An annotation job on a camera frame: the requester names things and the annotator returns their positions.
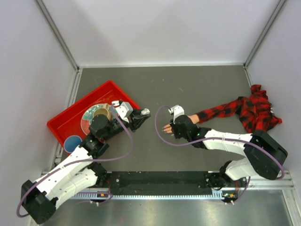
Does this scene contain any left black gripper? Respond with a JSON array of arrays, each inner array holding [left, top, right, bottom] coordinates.
[[103, 108, 150, 141]]

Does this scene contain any clear nail polish bottle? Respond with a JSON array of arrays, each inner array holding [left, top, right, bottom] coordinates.
[[141, 108, 150, 115]]

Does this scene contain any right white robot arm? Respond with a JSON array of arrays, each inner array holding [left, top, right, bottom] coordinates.
[[164, 115, 288, 186]]

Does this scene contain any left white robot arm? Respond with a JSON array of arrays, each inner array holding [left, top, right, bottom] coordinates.
[[18, 102, 151, 225]]

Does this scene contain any mannequin hand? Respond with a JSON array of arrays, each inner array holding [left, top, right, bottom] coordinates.
[[163, 114, 199, 134]]

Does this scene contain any beige ceramic mug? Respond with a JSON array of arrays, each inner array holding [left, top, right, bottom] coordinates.
[[93, 104, 112, 121]]

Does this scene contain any red and teal plate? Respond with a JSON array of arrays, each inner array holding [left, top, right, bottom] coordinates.
[[80, 104, 111, 135]]

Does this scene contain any red plastic tray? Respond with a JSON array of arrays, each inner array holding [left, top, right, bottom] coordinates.
[[47, 80, 140, 145]]

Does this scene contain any blue plastic cup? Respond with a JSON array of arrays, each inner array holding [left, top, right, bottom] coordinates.
[[63, 135, 82, 154]]

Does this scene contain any red plaid shirt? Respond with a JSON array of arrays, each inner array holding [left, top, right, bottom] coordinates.
[[196, 84, 282, 133]]

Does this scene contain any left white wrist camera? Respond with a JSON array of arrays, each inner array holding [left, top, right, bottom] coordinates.
[[111, 101, 133, 123]]

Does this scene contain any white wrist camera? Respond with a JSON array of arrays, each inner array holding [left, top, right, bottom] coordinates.
[[111, 101, 133, 123], [168, 105, 185, 124]]

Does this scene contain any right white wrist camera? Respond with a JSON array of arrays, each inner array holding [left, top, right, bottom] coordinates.
[[168, 105, 185, 124]]

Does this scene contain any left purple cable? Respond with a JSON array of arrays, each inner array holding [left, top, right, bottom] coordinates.
[[16, 106, 135, 218]]

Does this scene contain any purple cable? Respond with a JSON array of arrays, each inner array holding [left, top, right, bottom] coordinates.
[[16, 106, 135, 218], [155, 105, 285, 205]]

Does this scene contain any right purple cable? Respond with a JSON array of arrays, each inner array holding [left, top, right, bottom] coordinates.
[[155, 105, 285, 205]]

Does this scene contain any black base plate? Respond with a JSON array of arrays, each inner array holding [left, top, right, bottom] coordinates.
[[108, 171, 212, 196]]

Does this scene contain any slotted cable duct rail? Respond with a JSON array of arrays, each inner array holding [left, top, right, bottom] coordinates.
[[63, 188, 250, 201]]

